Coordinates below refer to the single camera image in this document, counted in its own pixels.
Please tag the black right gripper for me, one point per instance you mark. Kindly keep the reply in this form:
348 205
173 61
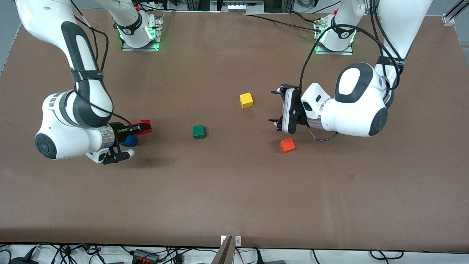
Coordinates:
119 131

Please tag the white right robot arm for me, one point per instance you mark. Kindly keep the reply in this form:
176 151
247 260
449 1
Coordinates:
73 124

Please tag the yellow wooden block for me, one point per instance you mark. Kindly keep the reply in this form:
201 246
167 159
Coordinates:
246 100

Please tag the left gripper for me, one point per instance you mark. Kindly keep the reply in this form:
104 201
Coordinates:
302 118

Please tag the black power adapter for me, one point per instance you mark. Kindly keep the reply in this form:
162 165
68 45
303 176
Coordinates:
22 261

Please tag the black power plug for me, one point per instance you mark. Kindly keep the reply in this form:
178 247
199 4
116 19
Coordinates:
178 259

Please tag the green wooden block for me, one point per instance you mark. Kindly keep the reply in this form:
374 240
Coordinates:
198 132

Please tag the grey power strip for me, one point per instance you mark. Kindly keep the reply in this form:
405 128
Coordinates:
242 7

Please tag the red wooden block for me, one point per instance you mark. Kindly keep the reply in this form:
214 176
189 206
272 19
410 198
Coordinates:
141 123

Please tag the blue wooden block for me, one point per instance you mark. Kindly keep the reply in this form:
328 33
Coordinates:
130 141

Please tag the black connector box orange levers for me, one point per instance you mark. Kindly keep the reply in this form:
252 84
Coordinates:
145 256

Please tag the aluminium frame corner bracket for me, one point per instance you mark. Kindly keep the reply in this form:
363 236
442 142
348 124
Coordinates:
448 19

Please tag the small metal edge bracket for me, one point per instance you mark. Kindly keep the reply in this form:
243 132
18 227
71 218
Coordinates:
238 240

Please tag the brown table cover sheet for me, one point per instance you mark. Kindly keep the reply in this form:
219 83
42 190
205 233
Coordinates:
234 190

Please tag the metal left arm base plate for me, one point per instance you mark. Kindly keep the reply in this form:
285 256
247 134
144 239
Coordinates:
348 52

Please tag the orange wooden block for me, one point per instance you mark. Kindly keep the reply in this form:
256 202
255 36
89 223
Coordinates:
287 146

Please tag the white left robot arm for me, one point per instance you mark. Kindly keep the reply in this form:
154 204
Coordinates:
359 110

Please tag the brown wooden post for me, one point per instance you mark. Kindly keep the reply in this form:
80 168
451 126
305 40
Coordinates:
224 255

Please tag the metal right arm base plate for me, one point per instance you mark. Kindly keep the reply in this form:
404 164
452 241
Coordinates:
158 33

